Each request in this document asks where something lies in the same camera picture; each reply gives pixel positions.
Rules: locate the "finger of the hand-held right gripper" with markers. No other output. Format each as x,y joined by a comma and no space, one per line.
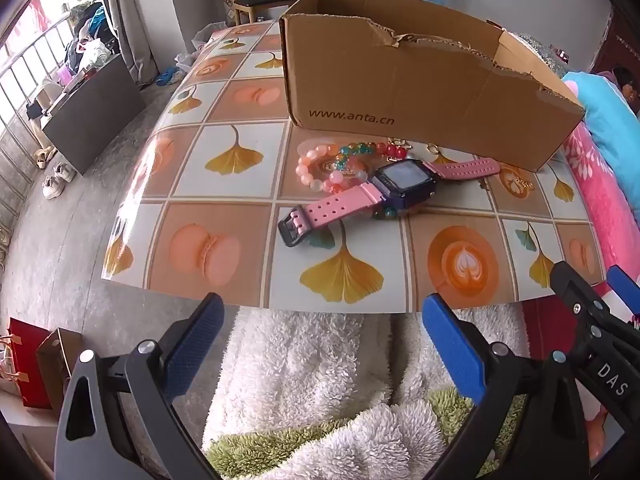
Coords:
622,287
575,290

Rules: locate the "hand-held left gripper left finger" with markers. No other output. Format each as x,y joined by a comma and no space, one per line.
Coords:
197,345

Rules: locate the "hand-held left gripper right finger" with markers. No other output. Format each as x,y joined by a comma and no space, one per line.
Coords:
450,350

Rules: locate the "small gold hoop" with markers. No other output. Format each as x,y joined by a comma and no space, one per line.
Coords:
433,146

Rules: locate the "gold butterfly outline charm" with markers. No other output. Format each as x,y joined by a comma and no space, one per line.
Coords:
398,141

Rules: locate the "small gold ornament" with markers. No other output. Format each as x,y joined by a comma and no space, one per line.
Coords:
334,165

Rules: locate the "brown cardboard box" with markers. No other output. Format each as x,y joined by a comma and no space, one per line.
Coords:
400,90

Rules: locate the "brown paper bag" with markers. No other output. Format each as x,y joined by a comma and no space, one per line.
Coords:
52,360

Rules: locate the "red gift bag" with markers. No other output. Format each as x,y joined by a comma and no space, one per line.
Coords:
25,355

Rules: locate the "light blue pillow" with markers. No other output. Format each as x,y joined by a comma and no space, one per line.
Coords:
600,115

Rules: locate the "beige sandal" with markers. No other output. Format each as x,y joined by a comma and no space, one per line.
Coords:
44,157

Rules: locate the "grey fuzzy blanket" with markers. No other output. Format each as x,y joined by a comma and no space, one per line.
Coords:
540,46

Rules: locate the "dark grey cabinet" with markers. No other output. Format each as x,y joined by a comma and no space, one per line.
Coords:
95,115

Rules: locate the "white plastic bag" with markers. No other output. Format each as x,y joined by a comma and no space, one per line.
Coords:
190,55

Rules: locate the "pile of clothes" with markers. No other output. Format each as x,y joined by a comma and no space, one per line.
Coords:
90,35

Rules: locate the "grey curtain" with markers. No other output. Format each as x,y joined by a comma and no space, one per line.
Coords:
145,10

